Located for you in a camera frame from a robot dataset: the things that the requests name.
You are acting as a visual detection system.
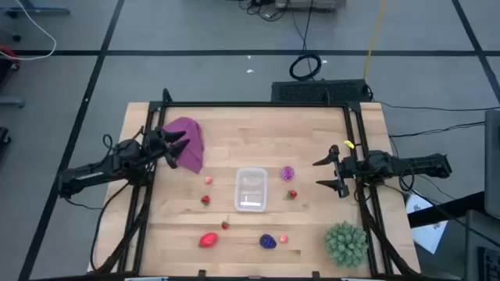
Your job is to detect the white cable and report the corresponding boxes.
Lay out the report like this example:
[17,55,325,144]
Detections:
[0,0,58,62]

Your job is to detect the clear plastic tupperware container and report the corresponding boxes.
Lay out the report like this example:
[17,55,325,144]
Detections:
[234,167,269,213]

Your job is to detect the purple cloth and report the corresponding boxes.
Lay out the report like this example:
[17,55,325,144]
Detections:
[162,116,205,175]

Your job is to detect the white paper sheet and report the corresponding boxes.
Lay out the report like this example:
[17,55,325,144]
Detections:
[405,194,449,254]

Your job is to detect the grey equipment case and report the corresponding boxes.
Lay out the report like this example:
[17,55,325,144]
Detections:
[275,0,348,11]

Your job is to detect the black computer keyboard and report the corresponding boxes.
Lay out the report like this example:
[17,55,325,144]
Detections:
[478,246,500,281]

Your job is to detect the black perforated equipment box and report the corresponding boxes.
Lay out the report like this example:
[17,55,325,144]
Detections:
[270,79,372,105]

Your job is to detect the red toy bell pepper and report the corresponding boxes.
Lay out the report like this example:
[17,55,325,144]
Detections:
[198,232,219,249]

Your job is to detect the thin black floor cable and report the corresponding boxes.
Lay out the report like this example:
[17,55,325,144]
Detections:
[291,0,316,55]
[388,121,486,139]
[379,100,500,112]

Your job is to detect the purple toy grape bunch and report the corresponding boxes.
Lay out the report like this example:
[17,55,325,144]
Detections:
[259,233,277,250]

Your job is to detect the coiled black cable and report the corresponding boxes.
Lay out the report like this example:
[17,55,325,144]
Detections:
[288,53,323,82]

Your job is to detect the grey cabinet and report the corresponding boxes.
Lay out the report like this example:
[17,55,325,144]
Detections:
[484,108,500,219]

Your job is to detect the yellow cable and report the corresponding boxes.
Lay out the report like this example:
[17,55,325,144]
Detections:
[362,0,388,82]

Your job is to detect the black aluminium table frame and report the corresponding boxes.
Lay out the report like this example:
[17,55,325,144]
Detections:
[87,88,423,281]

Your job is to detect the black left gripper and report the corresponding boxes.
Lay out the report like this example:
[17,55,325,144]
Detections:
[142,126,191,169]

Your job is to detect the dark desk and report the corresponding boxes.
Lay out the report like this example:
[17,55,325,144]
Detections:
[464,210,500,281]

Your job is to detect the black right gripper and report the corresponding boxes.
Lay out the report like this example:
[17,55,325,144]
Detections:
[312,144,359,199]

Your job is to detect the green potted succulent plant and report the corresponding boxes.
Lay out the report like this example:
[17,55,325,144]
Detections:
[323,221,370,269]

